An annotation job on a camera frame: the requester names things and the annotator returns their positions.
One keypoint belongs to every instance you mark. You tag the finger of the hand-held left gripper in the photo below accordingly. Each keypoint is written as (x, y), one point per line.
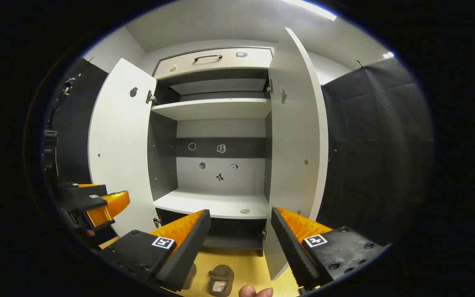
(107, 208)
(81, 192)

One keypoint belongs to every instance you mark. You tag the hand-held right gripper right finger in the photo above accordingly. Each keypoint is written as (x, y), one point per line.
(289, 251)

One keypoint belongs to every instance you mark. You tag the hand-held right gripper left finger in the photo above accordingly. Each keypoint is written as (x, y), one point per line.
(192, 247)

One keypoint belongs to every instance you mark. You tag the brown fuzzy shoe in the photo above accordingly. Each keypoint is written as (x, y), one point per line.
(190, 276)
(221, 274)

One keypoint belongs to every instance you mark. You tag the white cabinet door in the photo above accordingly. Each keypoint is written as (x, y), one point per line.
(118, 144)
(295, 144)

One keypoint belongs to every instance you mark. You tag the white shoe cabinet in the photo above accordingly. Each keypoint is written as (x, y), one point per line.
(221, 128)

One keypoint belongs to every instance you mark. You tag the metal door hinge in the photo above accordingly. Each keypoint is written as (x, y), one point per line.
(151, 98)
(270, 85)
(264, 235)
(157, 222)

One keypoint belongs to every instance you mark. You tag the white cabinet drawer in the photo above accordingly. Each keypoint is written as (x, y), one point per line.
(188, 68)

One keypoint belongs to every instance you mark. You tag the black backdrop cloth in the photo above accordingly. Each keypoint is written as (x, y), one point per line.
(377, 144)
(74, 136)

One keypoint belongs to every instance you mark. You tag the small ceiling light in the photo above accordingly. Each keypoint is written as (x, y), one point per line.
(388, 55)

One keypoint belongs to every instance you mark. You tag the long ceiling light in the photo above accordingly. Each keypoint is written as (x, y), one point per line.
(311, 9)

